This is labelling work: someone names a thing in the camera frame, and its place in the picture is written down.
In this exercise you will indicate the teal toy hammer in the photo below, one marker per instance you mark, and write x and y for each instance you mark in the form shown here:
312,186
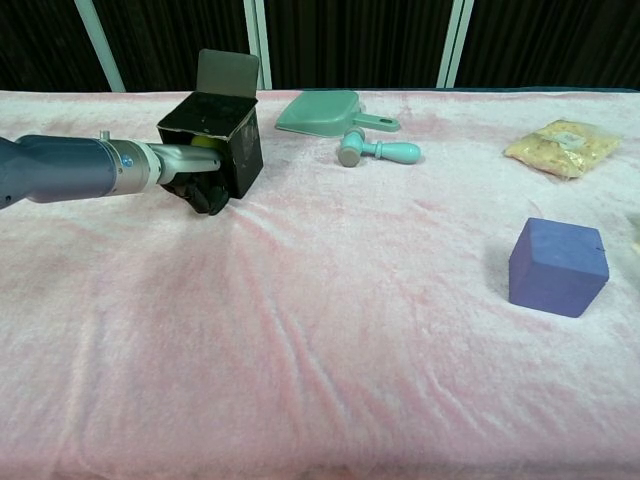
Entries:
390,150

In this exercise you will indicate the black cardboard box with flap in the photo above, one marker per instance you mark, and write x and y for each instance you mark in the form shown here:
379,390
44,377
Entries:
245,150

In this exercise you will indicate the white double frame post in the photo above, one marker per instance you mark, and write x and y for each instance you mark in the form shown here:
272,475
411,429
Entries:
453,42
258,30

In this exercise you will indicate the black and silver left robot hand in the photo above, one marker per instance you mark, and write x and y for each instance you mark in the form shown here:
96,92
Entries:
192,159

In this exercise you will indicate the clear bag of yellow snacks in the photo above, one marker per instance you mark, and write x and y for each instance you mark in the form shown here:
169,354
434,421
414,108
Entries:
562,147

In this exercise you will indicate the purple foam cube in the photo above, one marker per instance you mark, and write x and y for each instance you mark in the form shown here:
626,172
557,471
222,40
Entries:
557,270

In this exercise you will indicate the blue and silver left robot arm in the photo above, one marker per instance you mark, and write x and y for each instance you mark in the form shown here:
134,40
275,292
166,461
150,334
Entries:
65,167

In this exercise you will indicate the teal plastic dustpan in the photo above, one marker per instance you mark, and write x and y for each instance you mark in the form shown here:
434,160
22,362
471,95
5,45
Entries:
315,115

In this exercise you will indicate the yellow tennis ball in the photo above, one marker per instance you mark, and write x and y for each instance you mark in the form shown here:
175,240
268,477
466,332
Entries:
204,142

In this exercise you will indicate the slanted white frame post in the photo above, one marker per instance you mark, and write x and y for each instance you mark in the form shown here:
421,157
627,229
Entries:
100,47

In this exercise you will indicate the pink fluffy blanket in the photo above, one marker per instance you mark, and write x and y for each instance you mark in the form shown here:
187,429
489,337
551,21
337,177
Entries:
320,350

